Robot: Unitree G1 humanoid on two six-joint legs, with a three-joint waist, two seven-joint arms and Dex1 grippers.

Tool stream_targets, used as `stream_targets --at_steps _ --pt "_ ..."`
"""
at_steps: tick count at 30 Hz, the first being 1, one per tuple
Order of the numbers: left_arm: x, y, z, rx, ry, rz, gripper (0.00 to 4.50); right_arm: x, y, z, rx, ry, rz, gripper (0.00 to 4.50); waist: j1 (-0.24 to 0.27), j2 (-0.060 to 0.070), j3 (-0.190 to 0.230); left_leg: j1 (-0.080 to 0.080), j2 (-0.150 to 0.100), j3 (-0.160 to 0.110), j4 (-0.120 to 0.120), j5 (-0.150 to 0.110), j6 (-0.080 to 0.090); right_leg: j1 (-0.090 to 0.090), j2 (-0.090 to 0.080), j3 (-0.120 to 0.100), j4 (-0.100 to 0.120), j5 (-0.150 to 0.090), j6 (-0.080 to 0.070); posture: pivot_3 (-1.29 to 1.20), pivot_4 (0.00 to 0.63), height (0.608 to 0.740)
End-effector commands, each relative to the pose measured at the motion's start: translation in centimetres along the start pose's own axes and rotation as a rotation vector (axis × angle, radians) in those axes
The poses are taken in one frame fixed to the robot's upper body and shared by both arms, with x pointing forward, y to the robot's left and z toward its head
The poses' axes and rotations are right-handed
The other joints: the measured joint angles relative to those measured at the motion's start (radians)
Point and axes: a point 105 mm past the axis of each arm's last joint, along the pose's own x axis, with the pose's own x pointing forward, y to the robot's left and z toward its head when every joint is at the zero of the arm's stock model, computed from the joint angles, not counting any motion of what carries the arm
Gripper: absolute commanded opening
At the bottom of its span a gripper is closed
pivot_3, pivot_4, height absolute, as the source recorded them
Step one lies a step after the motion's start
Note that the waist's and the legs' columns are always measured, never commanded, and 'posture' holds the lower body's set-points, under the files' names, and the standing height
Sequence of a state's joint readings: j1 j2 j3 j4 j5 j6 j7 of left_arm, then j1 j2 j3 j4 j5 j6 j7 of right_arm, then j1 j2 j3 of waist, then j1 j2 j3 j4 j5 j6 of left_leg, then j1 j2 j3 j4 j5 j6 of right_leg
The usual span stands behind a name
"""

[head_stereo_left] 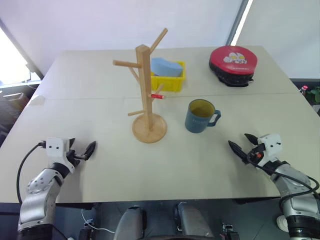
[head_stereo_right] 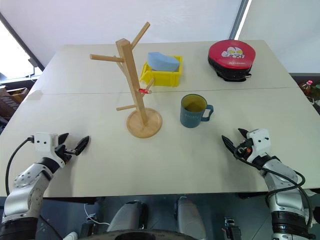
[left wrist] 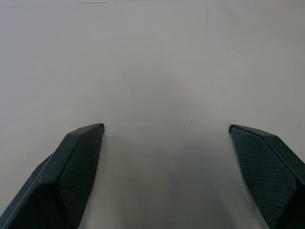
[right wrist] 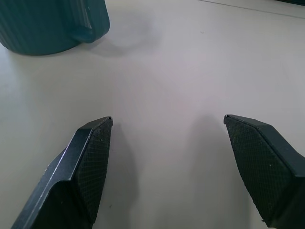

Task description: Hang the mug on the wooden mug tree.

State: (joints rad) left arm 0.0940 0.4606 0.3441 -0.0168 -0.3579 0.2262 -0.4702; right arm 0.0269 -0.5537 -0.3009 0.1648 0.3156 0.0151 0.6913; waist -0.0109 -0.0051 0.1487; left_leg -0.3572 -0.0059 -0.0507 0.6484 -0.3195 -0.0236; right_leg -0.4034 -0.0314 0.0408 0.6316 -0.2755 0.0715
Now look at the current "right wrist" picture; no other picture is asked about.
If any teal ribbed mug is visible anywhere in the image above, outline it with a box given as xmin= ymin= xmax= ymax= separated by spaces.
xmin=0 ymin=0 xmax=111 ymax=56

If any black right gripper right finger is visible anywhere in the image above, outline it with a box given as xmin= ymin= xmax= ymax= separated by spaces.
xmin=223 ymin=114 xmax=305 ymax=229

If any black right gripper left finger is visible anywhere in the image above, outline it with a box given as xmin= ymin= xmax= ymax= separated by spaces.
xmin=10 ymin=116 xmax=114 ymax=229

